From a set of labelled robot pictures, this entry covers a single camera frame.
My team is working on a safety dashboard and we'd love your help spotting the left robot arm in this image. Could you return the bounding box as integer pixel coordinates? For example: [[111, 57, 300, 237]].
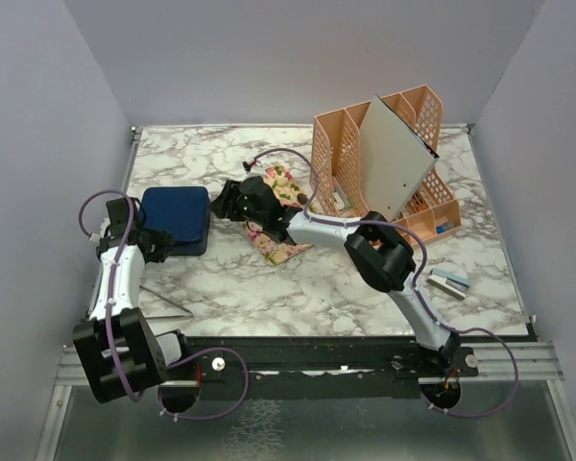
[[73, 230, 193, 403]]

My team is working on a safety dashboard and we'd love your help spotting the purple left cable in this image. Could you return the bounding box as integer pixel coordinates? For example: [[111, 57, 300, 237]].
[[78, 189, 250, 423]]

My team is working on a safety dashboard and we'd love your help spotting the small blue cap item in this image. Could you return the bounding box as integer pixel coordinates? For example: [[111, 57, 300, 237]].
[[436, 222, 453, 234]]

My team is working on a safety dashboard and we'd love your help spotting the grey board in organizer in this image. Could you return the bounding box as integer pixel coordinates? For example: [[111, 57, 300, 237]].
[[359, 95, 439, 221]]

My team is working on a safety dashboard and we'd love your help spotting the blue box lid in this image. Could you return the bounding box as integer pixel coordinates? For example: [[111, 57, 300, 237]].
[[141, 186, 211, 231]]

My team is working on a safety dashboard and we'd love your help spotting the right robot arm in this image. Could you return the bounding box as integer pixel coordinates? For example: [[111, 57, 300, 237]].
[[210, 176, 460, 376]]

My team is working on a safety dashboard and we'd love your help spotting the peach plastic desk organizer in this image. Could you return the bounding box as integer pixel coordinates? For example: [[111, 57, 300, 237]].
[[310, 85, 462, 244]]

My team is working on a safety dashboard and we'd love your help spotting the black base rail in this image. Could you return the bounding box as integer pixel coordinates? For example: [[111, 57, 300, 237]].
[[157, 336, 478, 401]]

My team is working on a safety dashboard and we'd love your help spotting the floral serving tray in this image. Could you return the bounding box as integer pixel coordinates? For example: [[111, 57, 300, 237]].
[[244, 164, 323, 267]]

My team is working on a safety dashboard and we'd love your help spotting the stapler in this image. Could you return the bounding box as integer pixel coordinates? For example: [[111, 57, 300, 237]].
[[426, 268, 470, 300]]

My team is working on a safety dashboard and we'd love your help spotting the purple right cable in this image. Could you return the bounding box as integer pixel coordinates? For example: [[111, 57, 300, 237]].
[[241, 147, 520, 419]]

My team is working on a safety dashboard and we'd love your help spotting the purple cable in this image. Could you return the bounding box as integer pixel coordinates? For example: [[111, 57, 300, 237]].
[[78, 189, 250, 423], [241, 147, 520, 419]]

